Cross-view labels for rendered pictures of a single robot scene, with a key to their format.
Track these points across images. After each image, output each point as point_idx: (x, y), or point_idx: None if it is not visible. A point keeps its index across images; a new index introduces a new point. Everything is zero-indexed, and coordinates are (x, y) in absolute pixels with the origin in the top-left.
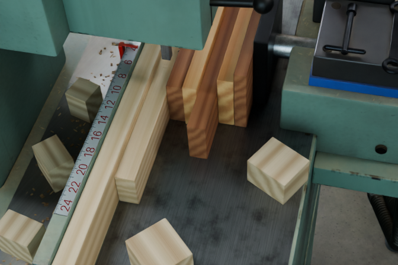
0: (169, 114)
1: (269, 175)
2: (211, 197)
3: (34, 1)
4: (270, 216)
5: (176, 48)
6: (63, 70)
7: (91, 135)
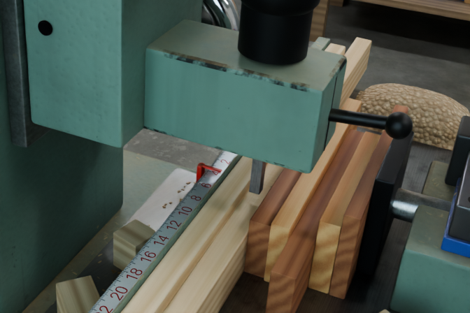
0: (245, 264)
1: None
2: None
3: (112, 61)
4: None
5: (267, 187)
6: (115, 216)
7: (141, 256)
